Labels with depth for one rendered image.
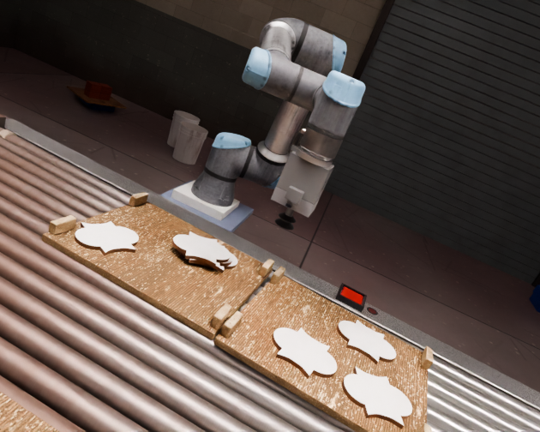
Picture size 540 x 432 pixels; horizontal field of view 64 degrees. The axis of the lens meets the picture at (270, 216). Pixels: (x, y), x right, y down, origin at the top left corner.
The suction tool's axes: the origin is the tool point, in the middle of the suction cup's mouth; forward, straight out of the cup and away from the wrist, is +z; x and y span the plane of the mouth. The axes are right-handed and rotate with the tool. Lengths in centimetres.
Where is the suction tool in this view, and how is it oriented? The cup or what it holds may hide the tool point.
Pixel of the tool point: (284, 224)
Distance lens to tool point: 90.9
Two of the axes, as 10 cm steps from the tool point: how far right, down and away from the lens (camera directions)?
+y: 8.8, 4.4, -1.6
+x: 2.9, -2.5, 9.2
